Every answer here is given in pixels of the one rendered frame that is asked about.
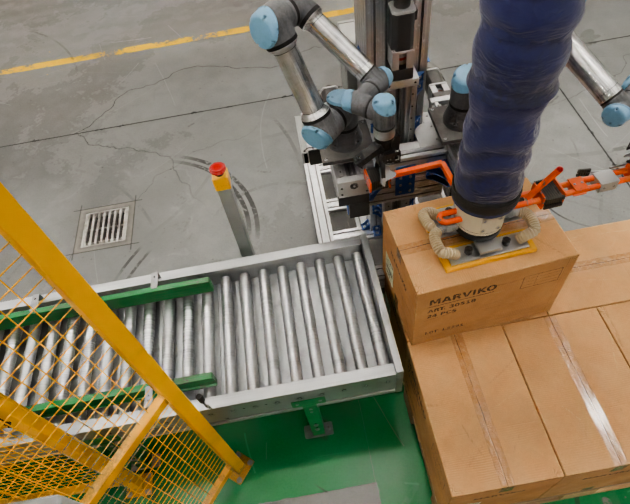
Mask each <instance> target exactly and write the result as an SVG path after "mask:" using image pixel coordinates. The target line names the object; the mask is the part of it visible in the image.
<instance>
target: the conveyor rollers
mask: <svg viewBox="0 0 630 504"><path fill-rule="evenodd" d="M351 257H352V261H353V265H354V269H355V273H356V277H357V281H358V286H359V290H360V294H361V298H362V302H363V306H364V310H365V314H366V319H367V323H368V327H369V331H370V335H371V339H372V343H373V348H374V352H375V356H376V360H377V364H378V366H380V365H385V364H390V362H389V358H388V354H387V350H386V346H385V342H384V339H383V335H382V331H381V327H380V323H379V319H378V315H377V311H376V308H375V304H374V300H373V296H372V292H371V288H370V284H369V280H368V276H367V273H366V269H365V265H364V261H363V257H362V253H361V252H354V253H353V254H352V255H351ZM333 263H334V268H335V273H336V277H337V282H338V287H339V291H340V296H341V301H342V305H343V310H344V315H345V319H346V324H347V329H348V334H349V338H350V343H351V348H352V352H353V357H354V362H355V366H356V370H358V369H364V368H368V364H367V360H366V356H365V351H364V347H363V342H362V338H361V334H360V329H359V325H358V321H357V316H356V312H355V307H354V303H353V299H352V294H351V290H350V286H349V281H348V277H347V272H346V268H345V264H344V259H343V256H341V255H337V256H335V257H333ZM314 265H315V271H316V276H317V282H318V287H319V292H320V298H321V303H322V309H323V314H324V320H325V325H326V330H327V336H328V341H329V347H330V352H331V357H332V363H333V368H334V374H337V373H342V372H347V371H346V366H345V361H344V356H343V351H342V346H341V341H340V336H339V331H338V326H337V321H336V316H335V311H334V306H333V301H332V296H331V291H330V286H329V281H328V276H327V271H326V266H325V261H324V260H323V259H317V260H315V261H314ZM295 267H296V273H297V280H298V286H299V293H300V299H301V305H302V312H303V318H304V325H305V331H306V337H307V344H308V350H309V357H310V363H311V369H312V376H313V378H315V377H321V376H325V373H324V368H323V362H322V356H321V350H320V344H319V339H318V333H317V327H316V321H315V315H314V309H313V304H312V298H311V292H310V286H309V280H308V274H307V269H306V264H305V263H304V262H299V263H297V264H296V265H295ZM277 276H278V284H279V291H280V299H281V307H282V315H283V323H284V330H285V338H286V346H287V354H288V362H289V369H290V377H291V382H294V381H299V380H303V375H302V368H301V361H300V354H299V347H298V340H297V333H296V326H295V319H294V312H293V305H292V298H291V292H290V285H289V278H288V271H287V267H286V266H279V267H277ZM258 278H259V288H260V298H261V308H262V318H263V328H264V338H265V348H266V358H267V368H268V378H269V386H272V385H278V384H281V376H280V367H279V358H278V350H277V341H276V332H275V324H274V315H273V306H272V298H271V289H270V281H269V272H268V270H266V269H261V270H259V271H258ZM220 280H221V301H222V323H223V345H224V367H225V389H226V394H229V393H235V392H238V382H237V365H236V349H235V333H234V316H233V300H232V284H231V277H229V276H223V277H222V278H221V279H220ZM239 280H240V293H241V307H242V321H243V335H244V348H245V362H246V376H247V389H248V390H251V389H256V388H260V385H259V373H258V362H257V351H256V339H255V328H254V317H253V305H252V294H251V283H250V274H249V273H241V274H240V275H239ZM136 316H137V305H136V306H131V307H126V310H125V321H124V325H125V326H126V328H127V329H128V330H129V331H130V332H131V333H132V335H133V336H134V337H135V330H136ZM155 316H156V302H152V303H147V304H145V309H144V325H143V342H142V346H143V347H144V348H145V350H146V351H147V352H148V353H149V354H150V355H151V356H152V358H153V359H154V338H155ZM202 322H203V373H207V372H212V373H213V375H214V376H215V377H216V369H215V340H214V310H213V291H212V292H206V293H202ZM87 325H88V323H87V322H86V327H87ZM174 326H175V298H174V299H169V300H164V311H163V341H162V369H163V370H164V371H165V373H166V374H167V375H168V376H169V377H170V378H171V379H173V378H174ZM22 332H23V330H21V329H20V328H19V327H18V328H17V329H16V330H15V331H14V332H13V333H12V334H11V335H10V336H9V338H8V343H7V345H8V346H10V347H11V348H13V349H14V350H15V348H16V347H17V346H18V345H19V344H20V341H21V337H22ZM95 333H96V331H95V330H94V329H93V328H92V327H91V326H90V325H89V326H88V327H87V329H86V330H85V336H84V343H83V347H84V345H85V344H86V343H87V342H88V341H89V340H90V338H91V337H92V336H93V335H94V334H95ZM96 337H97V333H96V335H95V336H94V337H93V338H92V339H91V340H90V342H89V343H88V344H87V345H86V346H85V347H84V349H83V350H82V353H83V354H84V355H85V356H86V357H87V358H88V357H89V356H90V355H91V354H92V352H93V351H94V350H95V345H96ZM109 347H110V345H109V344H108V343H107V342H106V341H105V340H104V341H103V347H102V356H103V355H104V353H105V352H106V351H107V350H108V348H109ZM75 350H76V349H75V348H74V347H73V346H71V347H70V348H69V349H68V350H67V352H66V353H65V354H64V355H63V356H62V361H63V362H64V363H65V364H67V365H68V364H69V363H70V362H71V361H72V359H73V358H74V357H75ZM94 353H95V352H94ZM94 353H93V354H92V356H91V357H90V358H89V359H90V360H91V361H92V362H93V361H94ZM102 356H101V357H102ZM113 357H114V350H113V349H112V347H111V348H110V349H109V350H108V352H107V353H106V354H105V355H104V356H103V358H102V359H101V365H100V369H101V370H102V371H103V370H104V368H105V367H106V366H107V365H108V364H109V362H110V361H111V360H112V359H113ZM87 358H85V357H84V356H83V355H82V358H81V365H82V364H83V363H84V362H85V361H86V360H87ZM122 360H123V359H122V358H121V362H122ZM65 364H63V363H62V362H61V366H60V372H59V375H60V373H61V372H62V371H63V370H64V369H65V368H66V365H65ZM73 364H74V360H73V361H72V363H71V364H70V365H69V367H70V368H72V369H73ZM81 365H80V367H81ZM128 367H129V365H128V364H127V363H126V362H125V361H123V362H122V363H121V367H120V377H121V375H122V374H123V373H124V372H125V370H126V369H127V368H128ZM92 368H93V364H92V363H91V362H90V361H89V360H87V362H86V363H85V364H84V365H83V366H82V368H81V369H80V372H79V375H80V376H81V377H83V378H85V376H86V375H87V374H88V373H89V372H90V370H91V369H92ZM112 369H113V361H112V362H111V363H110V364H109V365H108V367H107V368H106V369H105V370H104V373H105V374H106V375H107V376H109V377H110V375H111V374H112ZM132 372H133V369H132V368H131V367H129V368H128V370H127V371H126V372H125V374H124V375H123V376H122V377H121V379H120V380H119V386H120V387H121V388H122V387H123V386H124V385H125V383H126V382H127V381H128V380H129V378H130V377H131V376H132ZM99 375H100V374H99ZM106 375H104V374H103V373H102V374H101V375H100V377H99V383H98V390H99V389H100V388H101V387H102V385H103V384H104V383H105V382H106V380H107V379H108V377H107V376H106ZM191 375H195V370H194V295H190V296H185V297H183V352H182V377H185V376H191ZM71 377H72V370H71V369H69V368H68V367H67V369H66V370H65V371H64V372H63V373H62V374H61V376H60V377H59V378H58V382H59V383H60V384H61V385H63V386H65V385H66V383H67V382H68V381H69V380H70V379H71ZM81 377H79V379H78V385H79V384H80V382H81V381H82V380H83V379H82V378H81ZM91 377H92V371H91V372H90V374H89V375H88V376H87V377H86V378H85V380H86V381H87V382H89V383H90V384H91ZM110 378H111V379H112V376H111V377H110ZM86 381H83V382H82V383H81V384H80V386H79V387H78V388H77V394H76V396H77V397H78V396H83V394H84V393H85V392H86V391H87V389H88V388H89V387H90V385H89V384H88V383H87V382H86ZM70 384H71V381H70V382H69V383H68V384H67V385H66V387H65V388H67V389H68V390H69V391H70ZM131 386H132V378H131V379H130V380H129V381H128V383H127V384H126V385H125V387H124V388H126V387H131ZM110 389H111V380H110V379H109V380H108V381H107V382H106V384H105V385H104V386H103V387H102V389H101V390H100V392H105V391H110ZM69 391H67V390H66V389H63V390H62V391H61V393H60V394H59V395H58V396H57V397H56V399H55V401H56V400H62V399H67V398H68V397H69ZM88 394H90V389H89V390H88V391H87V393H86V394H85V395H88Z"/></svg>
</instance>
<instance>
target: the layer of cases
mask: <svg viewBox="0 0 630 504"><path fill-rule="evenodd" d="M565 234H566V235H567V237H568V238H569V239H570V241H571V242H572V244H573V245H574V247H575V248H576V250H577V251H578V253H579V254H580V255H579V257H578V259H577V261H576V262H575V264H574V266H573V268H572V270H571V272H570V274H569V275H568V277H567V279H566V281H565V283H564V285H563V287H562V288H561V290H560V292H559V294H558V296H557V298H556V300H555V301H554V303H553V305H552V307H551V309H550V310H549V311H546V312H542V313H538V314H534V315H530V316H526V317H522V318H518V319H515V320H511V321H507V322H503V323H499V324H495V325H491V326H487V327H483V328H479V329H475V330H471V331H467V332H463V333H459V334H456V335H452V336H448V337H444V338H440V339H436V340H432V341H428V342H424V343H420V344H416V345H411V344H410V341H409V338H408V336H407V333H406V330H405V328H404V325H403V322H402V320H401V317H400V314H399V312H398V309H397V306H396V304H395V301H394V298H393V296H392V293H391V290H390V288H389V285H388V282H387V280H386V277H385V300H384V301H385V304H386V308H387V312H388V315H389V319H390V323H391V326H392V330H393V334H394V337H395V341H396V345H397V348H398V352H399V356H400V359H401V363H402V367H403V370H404V374H403V378H404V383H405V386H406V390H407V394H408V397H409V401H410V405H411V408H412V412H413V416H414V420H415V423H416V427H417V431H418V434H419V438H420V442H421V446H422V449H423V453H424V457H425V460H426V464H427V468H428V471H429V475H430V479H431V483H432V486H433V490H434V494H435V497H436V501H437V504H512V503H518V502H523V501H528V500H534V499H536V498H538V499H539V498H544V497H550V496H555V495H560V494H566V493H571V492H576V491H582V490H587V489H592V488H598V487H603V486H608V485H614V484H619V483H624V482H630V220H624V221H619V222H614V223H608V224H603V225H597V226H592V227H587V228H581V229H576V230H570V231H565Z"/></svg>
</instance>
